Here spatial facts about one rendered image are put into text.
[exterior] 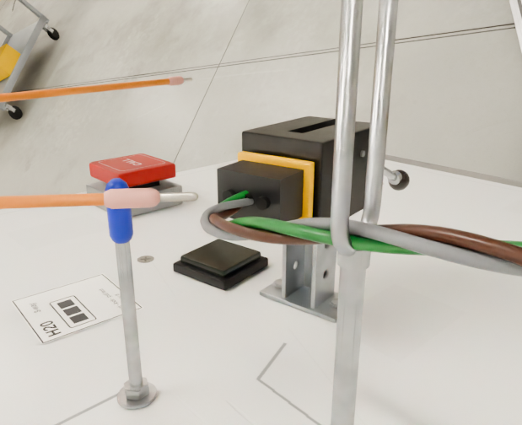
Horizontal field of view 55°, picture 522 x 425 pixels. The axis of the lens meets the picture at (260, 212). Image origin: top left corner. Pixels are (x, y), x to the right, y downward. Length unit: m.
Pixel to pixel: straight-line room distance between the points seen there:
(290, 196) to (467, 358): 0.10
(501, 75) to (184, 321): 1.58
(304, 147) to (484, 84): 1.56
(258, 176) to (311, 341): 0.08
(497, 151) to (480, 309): 1.33
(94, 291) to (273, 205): 0.13
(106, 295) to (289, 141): 0.13
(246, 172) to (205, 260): 0.10
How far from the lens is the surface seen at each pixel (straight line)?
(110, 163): 0.42
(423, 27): 2.02
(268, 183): 0.19
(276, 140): 0.22
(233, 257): 0.29
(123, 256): 0.18
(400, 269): 0.31
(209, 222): 0.16
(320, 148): 0.21
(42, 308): 0.28
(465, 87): 1.77
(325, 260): 0.25
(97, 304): 0.27
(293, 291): 0.27
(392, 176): 0.33
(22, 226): 0.40
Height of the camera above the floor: 1.31
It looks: 45 degrees down
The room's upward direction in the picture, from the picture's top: 52 degrees counter-clockwise
